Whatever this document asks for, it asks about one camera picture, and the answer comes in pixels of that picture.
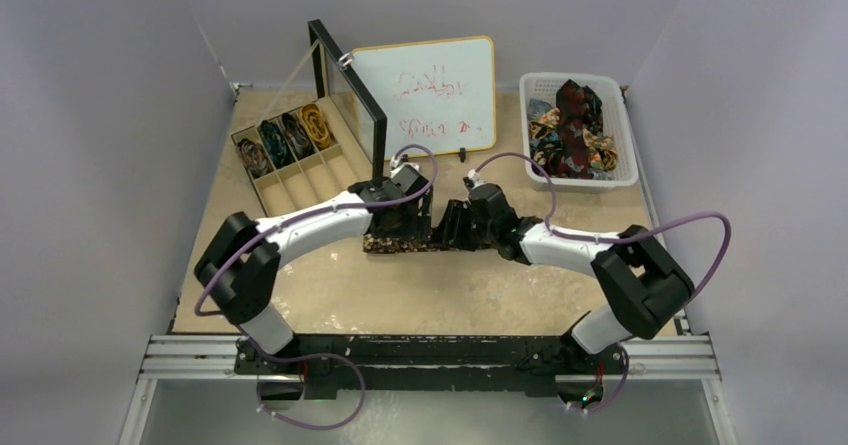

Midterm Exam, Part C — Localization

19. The brown floral black tie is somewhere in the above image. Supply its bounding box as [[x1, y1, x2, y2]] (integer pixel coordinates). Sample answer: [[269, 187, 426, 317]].
[[362, 234, 458, 255]]

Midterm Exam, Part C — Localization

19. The white plastic basket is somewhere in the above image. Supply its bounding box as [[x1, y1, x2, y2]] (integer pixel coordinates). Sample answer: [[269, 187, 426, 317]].
[[519, 72, 639, 193]]

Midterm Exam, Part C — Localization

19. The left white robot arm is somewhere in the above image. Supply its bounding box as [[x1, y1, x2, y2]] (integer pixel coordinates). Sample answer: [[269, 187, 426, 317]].
[[194, 163, 433, 374]]

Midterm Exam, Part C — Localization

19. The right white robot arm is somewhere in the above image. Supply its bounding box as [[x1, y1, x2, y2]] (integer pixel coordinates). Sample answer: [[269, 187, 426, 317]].
[[431, 183, 695, 372]]

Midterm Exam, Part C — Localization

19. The black tie storage box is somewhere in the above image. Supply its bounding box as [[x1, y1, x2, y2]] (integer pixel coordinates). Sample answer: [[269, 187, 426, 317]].
[[231, 19, 387, 216]]

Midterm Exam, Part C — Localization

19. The colourful patterned tie pile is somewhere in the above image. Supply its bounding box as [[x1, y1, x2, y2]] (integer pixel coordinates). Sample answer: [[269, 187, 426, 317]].
[[528, 100, 619, 180]]

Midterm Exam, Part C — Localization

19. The small whiteboard with stand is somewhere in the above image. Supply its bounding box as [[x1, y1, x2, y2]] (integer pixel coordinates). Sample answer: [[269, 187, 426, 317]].
[[352, 35, 497, 159]]

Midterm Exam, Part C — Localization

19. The dark grey rolled tie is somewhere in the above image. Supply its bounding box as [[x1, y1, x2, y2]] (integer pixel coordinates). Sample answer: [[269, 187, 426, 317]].
[[281, 113, 315, 160]]

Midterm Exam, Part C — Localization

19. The yellow rolled tie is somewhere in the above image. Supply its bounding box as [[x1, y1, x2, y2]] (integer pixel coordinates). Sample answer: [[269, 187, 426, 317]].
[[300, 103, 335, 150]]

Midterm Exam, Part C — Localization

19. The dark red tie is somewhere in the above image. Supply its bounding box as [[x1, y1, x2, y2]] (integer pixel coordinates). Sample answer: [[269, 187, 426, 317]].
[[555, 80, 603, 179]]

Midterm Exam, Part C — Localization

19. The blue dark rolled tie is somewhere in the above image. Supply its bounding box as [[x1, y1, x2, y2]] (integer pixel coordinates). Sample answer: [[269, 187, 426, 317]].
[[259, 120, 294, 169]]

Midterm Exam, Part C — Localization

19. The grey patterned rolled tie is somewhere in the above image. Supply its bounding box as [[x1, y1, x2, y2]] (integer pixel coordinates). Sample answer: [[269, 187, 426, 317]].
[[236, 138, 273, 179]]

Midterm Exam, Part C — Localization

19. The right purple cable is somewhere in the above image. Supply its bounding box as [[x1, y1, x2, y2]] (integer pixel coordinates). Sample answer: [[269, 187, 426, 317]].
[[463, 151, 733, 415]]

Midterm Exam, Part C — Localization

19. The black aluminium mounting rail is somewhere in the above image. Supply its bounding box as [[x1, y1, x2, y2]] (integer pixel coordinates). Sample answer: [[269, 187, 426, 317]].
[[140, 334, 720, 403]]

